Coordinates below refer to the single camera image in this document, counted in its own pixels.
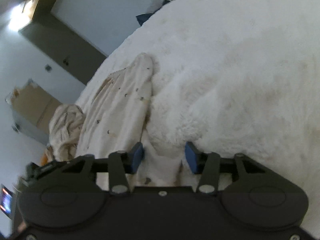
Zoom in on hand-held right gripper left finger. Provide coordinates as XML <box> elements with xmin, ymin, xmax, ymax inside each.
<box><xmin>53</xmin><ymin>142</ymin><xmax>145</xmax><ymax>197</ymax></box>

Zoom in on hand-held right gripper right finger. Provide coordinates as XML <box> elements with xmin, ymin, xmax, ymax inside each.
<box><xmin>185</xmin><ymin>141</ymin><xmax>274</xmax><ymax>196</ymax></box>

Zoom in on beige printed pajama top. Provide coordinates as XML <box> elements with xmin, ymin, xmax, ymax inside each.
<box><xmin>48</xmin><ymin>104</ymin><xmax>86</xmax><ymax>161</ymax></box>

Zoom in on beige printed pajama pants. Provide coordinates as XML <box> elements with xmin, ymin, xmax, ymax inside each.
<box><xmin>75</xmin><ymin>52</ymin><xmax>184</xmax><ymax>187</ymax></box>

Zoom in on dark blue clothes pile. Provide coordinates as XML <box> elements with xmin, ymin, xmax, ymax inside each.
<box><xmin>136</xmin><ymin>0</ymin><xmax>172</xmax><ymax>27</ymax></box>

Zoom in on orange box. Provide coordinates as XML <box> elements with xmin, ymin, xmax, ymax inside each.
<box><xmin>41</xmin><ymin>147</ymin><xmax>55</xmax><ymax>167</ymax></box>

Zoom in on lit screen device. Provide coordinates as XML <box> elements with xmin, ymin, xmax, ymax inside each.
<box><xmin>0</xmin><ymin>184</ymin><xmax>15</xmax><ymax>219</ymax></box>

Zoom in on cardboard box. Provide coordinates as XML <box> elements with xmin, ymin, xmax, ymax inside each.
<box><xmin>5</xmin><ymin>78</ymin><xmax>63</xmax><ymax>145</ymax></box>

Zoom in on white fluffy blanket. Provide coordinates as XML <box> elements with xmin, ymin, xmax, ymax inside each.
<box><xmin>75</xmin><ymin>0</ymin><xmax>320</xmax><ymax>205</ymax></box>

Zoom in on grey door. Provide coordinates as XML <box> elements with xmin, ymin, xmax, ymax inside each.
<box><xmin>18</xmin><ymin>14</ymin><xmax>108</xmax><ymax>85</ymax></box>

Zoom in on pale grey bag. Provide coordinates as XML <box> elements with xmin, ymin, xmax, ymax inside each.
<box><xmin>146</xmin><ymin>0</ymin><xmax>164</xmax><ymax>14</ymax></box>

